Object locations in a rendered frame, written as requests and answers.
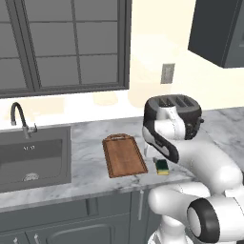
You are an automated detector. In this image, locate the narrow dark grey cupboard door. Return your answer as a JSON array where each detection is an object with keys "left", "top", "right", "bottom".
[{"left": 0, "top": 232, "right": 27, "bottom": 244}]

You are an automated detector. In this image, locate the dark grey drawer front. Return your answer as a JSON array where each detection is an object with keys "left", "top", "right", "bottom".
[{"left": 0, "top": 192, "right": 132, "bottom": 234}]

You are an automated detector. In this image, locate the dark grey toaster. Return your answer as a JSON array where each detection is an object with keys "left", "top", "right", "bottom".
[{"left": 145, "top": 93, "right": 205, "bottom": 141}]

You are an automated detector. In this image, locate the grey steel sink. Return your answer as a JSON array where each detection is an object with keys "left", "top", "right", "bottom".
[{"left": 0, "top": 125, "right": 72, "bottom": 194}]

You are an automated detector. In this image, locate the dark grey framed window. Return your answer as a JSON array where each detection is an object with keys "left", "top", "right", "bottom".
[{"left": 0, "top": 0, "right": 133, "bottom": 99}]

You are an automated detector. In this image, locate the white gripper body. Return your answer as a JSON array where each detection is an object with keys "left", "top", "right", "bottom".
[{"left": 143, "top": 139, "right": 151, "bottom": 158}]

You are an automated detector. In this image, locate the long silver cupboard handle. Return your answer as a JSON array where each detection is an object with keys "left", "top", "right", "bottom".
[{"left": 137, "top": 190, "right": 145, "bottom": 221}]

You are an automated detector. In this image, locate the dark grey wall cupboard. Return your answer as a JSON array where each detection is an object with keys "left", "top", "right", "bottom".
[{"left": 187, "top": 0, "right": 244, "bottom": 70}]

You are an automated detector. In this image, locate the brown wooden cutting board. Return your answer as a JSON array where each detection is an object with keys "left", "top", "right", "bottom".
[{"left": 101, "top": 133, "right": 150, "bottom": 179}]

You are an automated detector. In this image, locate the black curved tap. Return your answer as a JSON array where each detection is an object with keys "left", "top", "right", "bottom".
[{"left": 10, "top": 101, "right": 39, "bottom": 140}]

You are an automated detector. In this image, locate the green and yellow sponge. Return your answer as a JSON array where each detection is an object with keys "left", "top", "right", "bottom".
[{"left": 154, "top": 159, "right": 171, "bottom": 176}]

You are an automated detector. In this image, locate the wide dark grey cupboard door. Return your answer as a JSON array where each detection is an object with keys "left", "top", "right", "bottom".
[{"left": 25, "top": 213, "right": 132, "bottom": 244}]

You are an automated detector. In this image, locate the grey wall socket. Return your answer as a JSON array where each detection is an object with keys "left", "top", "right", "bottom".
[{"left": 160, "top": 62, "right": 176, "bottom": 85}]

